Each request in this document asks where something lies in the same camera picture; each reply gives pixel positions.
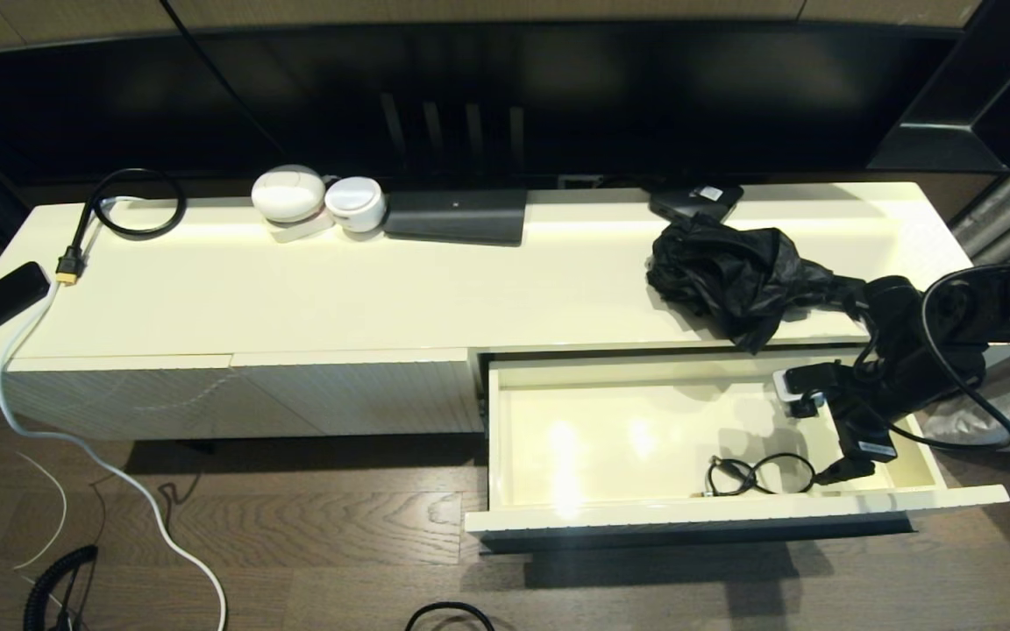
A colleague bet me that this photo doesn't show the black wall shelf unit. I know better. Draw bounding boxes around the black wall shelf unit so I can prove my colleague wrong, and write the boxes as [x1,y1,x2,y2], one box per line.
[864,0,1010,174]

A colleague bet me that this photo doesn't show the black HDMI cable yellow plug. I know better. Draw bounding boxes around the black HDMI cable yellow plug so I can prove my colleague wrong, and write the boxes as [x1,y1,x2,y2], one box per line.
[54,167,187,287]

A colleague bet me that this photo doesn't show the black umbrella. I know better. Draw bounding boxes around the black umbrella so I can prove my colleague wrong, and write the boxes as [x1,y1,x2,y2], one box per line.
[645,210,870,353]

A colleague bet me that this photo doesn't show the black flat set-top box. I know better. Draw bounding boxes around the black flat set-top box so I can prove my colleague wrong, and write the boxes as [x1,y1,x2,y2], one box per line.
[382,188,529,246]

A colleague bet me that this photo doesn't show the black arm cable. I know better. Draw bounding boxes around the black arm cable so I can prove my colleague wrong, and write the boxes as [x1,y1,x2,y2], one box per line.
[886,267,1010,452]

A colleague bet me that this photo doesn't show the small white round device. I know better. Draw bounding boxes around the small white round device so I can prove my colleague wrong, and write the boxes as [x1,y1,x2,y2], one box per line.
[324,175,387,233]

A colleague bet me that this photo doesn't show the black cable loop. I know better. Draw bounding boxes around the black cable loop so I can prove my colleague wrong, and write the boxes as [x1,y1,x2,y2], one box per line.
[405,601,495,631]

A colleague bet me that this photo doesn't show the large white round device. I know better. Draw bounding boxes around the large white round device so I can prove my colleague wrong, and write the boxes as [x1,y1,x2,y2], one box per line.
[251,164,327,227]

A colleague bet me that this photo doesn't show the grey curtain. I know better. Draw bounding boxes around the grey curtain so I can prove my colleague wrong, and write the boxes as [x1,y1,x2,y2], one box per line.
[921,123,1010,540]

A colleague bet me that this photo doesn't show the small black box white label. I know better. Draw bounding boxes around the small black box white label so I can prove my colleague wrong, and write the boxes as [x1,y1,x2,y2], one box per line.
[648,181,744,223]

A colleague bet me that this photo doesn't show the thin white cable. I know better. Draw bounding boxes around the thin white cable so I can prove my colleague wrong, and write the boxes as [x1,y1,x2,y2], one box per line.
[0,412,69,614]

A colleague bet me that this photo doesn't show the white fluted drawer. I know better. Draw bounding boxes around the white fluted drawer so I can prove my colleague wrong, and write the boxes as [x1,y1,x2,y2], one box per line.
[464,344,1010,535]

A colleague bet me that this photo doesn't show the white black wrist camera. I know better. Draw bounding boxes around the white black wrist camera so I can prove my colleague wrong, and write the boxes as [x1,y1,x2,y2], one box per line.
[772,362,843,419]

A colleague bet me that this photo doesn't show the white TV cabinet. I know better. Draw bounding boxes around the white TV cabinet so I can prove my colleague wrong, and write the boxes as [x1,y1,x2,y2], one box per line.
[0,180,979,442]

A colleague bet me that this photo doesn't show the black coiled cable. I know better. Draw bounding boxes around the black coiled cable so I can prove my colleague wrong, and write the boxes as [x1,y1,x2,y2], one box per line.
[23,545,100,631]

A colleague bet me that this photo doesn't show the short black USB cable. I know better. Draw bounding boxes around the short black USB cable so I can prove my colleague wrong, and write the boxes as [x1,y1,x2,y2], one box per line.
[701,451,816,498]

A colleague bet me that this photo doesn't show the black television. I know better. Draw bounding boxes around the black television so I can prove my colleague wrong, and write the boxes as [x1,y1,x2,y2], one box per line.
[0,25,966,188]

